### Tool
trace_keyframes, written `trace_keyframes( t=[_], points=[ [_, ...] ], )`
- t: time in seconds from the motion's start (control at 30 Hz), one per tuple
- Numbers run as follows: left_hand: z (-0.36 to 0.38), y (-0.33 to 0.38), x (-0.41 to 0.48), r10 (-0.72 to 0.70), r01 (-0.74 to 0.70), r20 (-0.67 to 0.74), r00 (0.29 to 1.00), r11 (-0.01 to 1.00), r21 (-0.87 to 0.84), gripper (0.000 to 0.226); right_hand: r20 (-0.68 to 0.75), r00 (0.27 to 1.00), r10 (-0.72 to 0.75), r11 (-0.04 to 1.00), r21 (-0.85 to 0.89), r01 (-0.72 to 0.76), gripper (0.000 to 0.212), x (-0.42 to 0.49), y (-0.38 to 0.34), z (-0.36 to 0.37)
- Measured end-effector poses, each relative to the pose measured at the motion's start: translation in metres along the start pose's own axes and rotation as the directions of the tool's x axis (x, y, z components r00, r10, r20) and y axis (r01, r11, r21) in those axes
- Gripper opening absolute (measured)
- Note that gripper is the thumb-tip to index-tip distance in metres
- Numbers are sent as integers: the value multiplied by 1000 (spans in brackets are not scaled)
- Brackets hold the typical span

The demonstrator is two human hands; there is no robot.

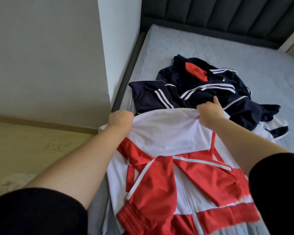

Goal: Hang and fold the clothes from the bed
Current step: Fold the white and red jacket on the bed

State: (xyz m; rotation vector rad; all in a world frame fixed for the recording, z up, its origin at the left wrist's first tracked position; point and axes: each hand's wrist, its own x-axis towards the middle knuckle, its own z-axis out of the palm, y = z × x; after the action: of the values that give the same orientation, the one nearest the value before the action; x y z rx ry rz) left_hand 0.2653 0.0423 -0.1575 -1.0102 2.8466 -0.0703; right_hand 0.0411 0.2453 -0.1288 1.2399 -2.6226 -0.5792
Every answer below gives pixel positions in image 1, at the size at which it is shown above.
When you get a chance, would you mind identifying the red and white jacket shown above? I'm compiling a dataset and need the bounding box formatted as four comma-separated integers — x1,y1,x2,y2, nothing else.
99,107,271,235

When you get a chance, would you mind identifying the dark grey upholstered headboard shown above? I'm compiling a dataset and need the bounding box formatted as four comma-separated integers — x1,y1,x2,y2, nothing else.
139,0,294,49

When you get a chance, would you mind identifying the person's right hand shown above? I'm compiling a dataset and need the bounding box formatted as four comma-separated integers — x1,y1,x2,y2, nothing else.
196,96,228,130

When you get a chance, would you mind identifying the person's right forearm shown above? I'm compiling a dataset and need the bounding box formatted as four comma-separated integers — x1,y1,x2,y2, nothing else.
208,117,290,175

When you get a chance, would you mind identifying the grey quilted bed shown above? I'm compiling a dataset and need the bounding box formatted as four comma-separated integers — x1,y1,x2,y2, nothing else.
87,24,294,235

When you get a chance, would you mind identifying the white and navy garment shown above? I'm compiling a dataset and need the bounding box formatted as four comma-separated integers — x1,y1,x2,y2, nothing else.
255,117,290,141

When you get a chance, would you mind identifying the person's left forearm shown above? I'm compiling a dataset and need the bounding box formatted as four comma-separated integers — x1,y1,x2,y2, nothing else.
25,126,130,210

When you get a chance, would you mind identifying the person's left hand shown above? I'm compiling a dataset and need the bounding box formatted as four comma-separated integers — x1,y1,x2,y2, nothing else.
108,110,135,136

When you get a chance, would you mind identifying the red and navy sports jacket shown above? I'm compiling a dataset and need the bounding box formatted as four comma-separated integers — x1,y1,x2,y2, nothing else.
128,54,281,131

